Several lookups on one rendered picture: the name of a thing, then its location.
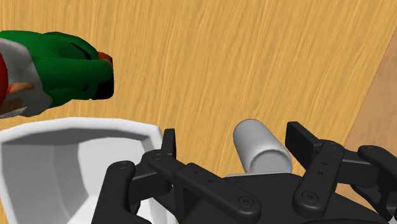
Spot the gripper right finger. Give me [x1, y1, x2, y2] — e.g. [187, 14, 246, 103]
[284, 121, 397, 222]

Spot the grey cylinder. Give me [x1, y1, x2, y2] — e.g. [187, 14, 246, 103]
[232, 118, 293, 174]

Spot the white bowl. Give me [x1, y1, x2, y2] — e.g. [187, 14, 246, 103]
[0, 116, 179, 224]

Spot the green and white figure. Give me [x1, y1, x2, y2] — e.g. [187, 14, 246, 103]
[0, 30, 115, 119]

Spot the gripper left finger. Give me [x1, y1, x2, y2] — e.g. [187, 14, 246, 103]
[91, 128, 262, 224]

